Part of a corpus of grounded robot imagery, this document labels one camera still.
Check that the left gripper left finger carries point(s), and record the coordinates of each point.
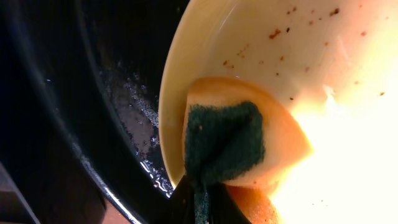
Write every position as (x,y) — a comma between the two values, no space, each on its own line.
(180,208)

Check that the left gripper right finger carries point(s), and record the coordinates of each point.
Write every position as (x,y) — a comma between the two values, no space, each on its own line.
(223,209)

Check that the green and yellow sponge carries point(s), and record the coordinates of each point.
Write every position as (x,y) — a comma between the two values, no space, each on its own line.
(236,134)

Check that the yellow plate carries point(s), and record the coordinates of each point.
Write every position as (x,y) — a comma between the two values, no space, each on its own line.
(332,65)

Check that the black round tray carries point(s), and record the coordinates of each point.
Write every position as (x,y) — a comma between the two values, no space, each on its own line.
(80,84)

